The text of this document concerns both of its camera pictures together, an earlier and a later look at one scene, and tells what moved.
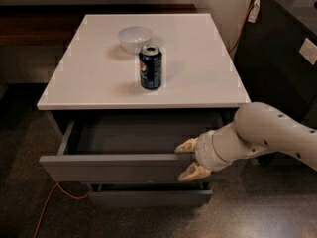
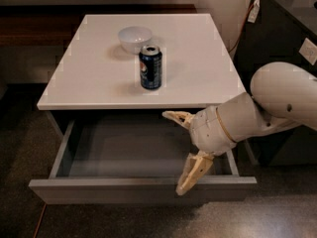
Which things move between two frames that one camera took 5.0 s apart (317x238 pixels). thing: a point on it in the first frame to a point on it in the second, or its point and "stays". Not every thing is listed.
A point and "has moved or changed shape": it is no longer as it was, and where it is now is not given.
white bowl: x=132 y=38 stays
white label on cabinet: x=309 y=51 stays
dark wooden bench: x=56 y=25 stays
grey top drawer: x=126 y=147 has moved or changed shape
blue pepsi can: x=151 y=67 stays
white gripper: x=205 y=152 to x=208 y=130
